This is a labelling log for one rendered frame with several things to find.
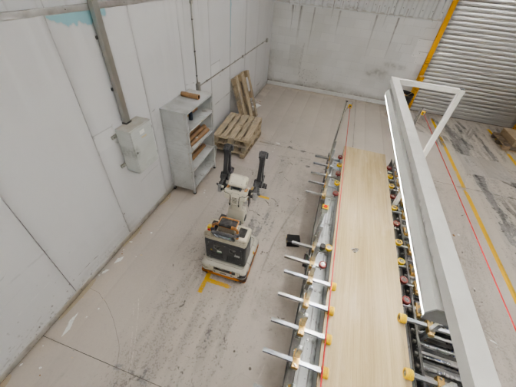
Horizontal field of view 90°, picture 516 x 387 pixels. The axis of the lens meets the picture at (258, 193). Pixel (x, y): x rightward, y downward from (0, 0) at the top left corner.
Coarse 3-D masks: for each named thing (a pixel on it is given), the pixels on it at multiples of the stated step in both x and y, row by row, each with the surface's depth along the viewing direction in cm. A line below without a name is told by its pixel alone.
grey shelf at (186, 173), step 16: (208, 96) 426; (160, 112) 383; (176, 112) 375; (208, 112) 448; (176, 128) 393; (192, 128) 401; (176, 144) 414; (208, 144) 507; (176, 160) 436; (192, 160) 429; (208, 160) 533; (176, 176) 460; (192, 176) 447
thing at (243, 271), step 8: (256, 240) 372; (256, 248) 381; (208, 256) 344; (248, 256) 349; (208, 264) 339; (216, 264) 337; (224, 264) 338; (232, 264) 338; (248, 264) 342; (208, 272) 350; (216, 272) 345; (240, 272) 332; (248, 272) 351; (240, 280) 341
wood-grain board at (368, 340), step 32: (352, 160) 431; (384, 160) 439; (352, 192) 370; (384, 192) 375; (352, 224) 322; (384, 224) 326; (352, 256) 286; (384, 256) 289; (352, 288) 257; (384, 288) 260; (352, 320) 233; (384, 320) 235; (320, 352) 212; (352, 352) 214; (384, 352) 215; (352, 384) 197; (384, 384) 199
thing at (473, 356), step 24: (456, 96) 260; (408, 120) 191; (408, 144) 165; (432, 144) 295; (432, 192) 128; (432, 216) 115; (432, 240) 107; (456, 264) 96; (456, 288) 89; (456, 312) 82; (456, 336) 79; (480, 336) 77; (480, 360) 72; (480, 384) 68
